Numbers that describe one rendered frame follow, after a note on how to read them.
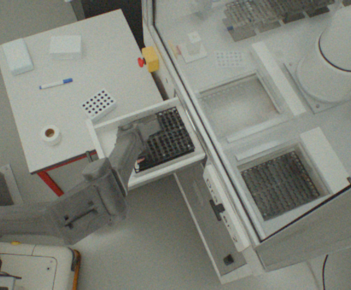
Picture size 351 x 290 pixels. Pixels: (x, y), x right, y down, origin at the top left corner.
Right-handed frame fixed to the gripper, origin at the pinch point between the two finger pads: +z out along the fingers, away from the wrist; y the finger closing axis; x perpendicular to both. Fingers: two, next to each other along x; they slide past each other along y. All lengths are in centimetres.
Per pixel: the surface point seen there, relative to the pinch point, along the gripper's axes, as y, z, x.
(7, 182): 75, 83, -49
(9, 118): 70, 80, -91
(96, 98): 8.8, 8.5, -35.4
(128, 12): -15, 23, -94
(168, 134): -13.7, 4.9, -9.3
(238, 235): -25.3, 3.9, 32.6
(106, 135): 8.3, 6.3, -16.2
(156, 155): -7.3, 3.1, -1.4
